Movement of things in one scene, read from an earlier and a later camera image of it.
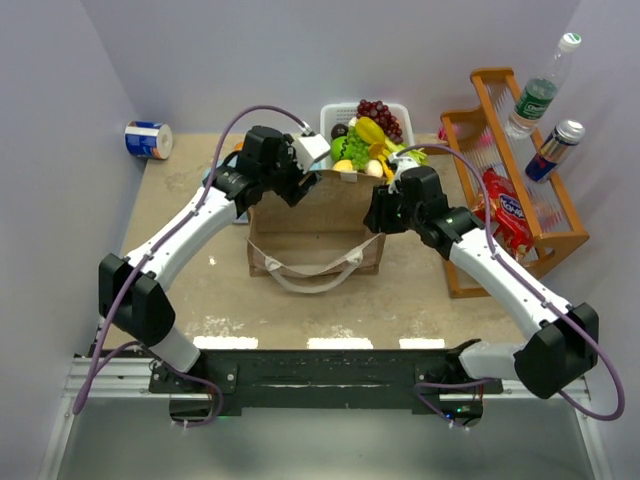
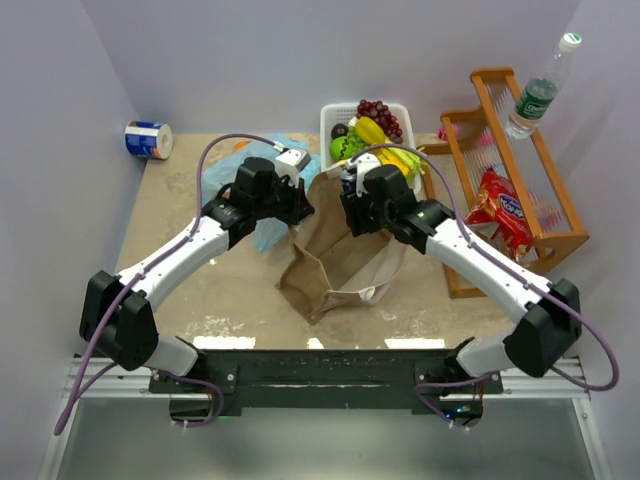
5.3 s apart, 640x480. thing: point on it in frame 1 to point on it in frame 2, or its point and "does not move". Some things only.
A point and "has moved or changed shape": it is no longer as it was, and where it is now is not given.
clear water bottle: [536, 97] does not move
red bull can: [554, 148] to [349, 183]
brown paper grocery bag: [316, 246] has moved or changed shape
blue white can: [148, 139] does not move
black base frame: [326, 379] does not move
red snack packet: [508, 219] does not move
